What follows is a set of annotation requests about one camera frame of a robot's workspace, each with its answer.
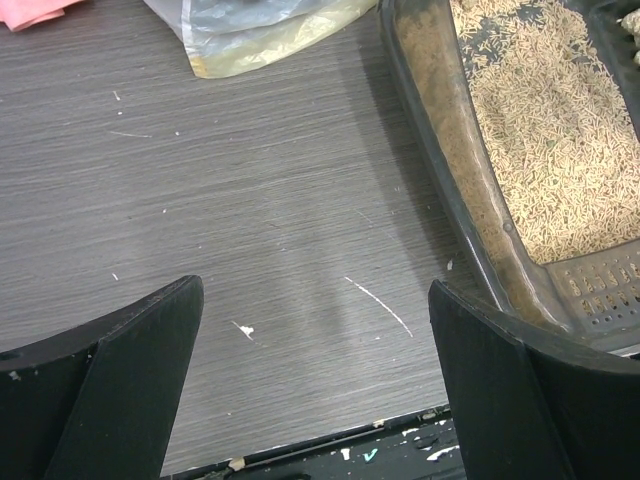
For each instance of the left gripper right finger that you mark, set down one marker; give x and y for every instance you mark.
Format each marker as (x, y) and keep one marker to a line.
(528, 403)

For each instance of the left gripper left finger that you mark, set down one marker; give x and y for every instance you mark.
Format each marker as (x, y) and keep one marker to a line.
(99, 401)

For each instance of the dark translucent litter box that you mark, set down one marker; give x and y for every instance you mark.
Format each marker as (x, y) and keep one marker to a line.
(595, 297)

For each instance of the black slotted litter scoop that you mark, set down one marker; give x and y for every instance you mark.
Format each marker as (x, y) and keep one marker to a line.
(616, 45)

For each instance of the beige cat litter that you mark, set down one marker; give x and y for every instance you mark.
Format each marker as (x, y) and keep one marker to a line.
(555, 124)

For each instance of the bin with translucent bag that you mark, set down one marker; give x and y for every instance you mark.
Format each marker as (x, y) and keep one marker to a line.
(223, 39)

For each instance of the pink cloth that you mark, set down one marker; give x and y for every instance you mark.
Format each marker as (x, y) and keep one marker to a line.
(18, 15)

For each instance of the black taped base rail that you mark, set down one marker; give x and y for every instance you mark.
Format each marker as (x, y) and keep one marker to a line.
(419, 445)

